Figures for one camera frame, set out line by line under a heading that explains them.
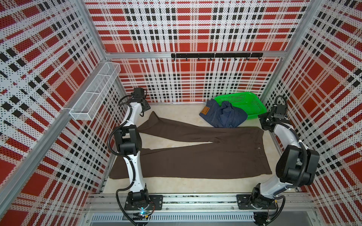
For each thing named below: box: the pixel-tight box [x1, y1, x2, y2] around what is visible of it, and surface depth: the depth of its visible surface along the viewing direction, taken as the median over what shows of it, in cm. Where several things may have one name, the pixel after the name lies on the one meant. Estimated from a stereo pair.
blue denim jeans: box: [199, 98, 248, 128], surface depth 103 cm
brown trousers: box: [108, 111, 273, 180], surface depth 97 cm
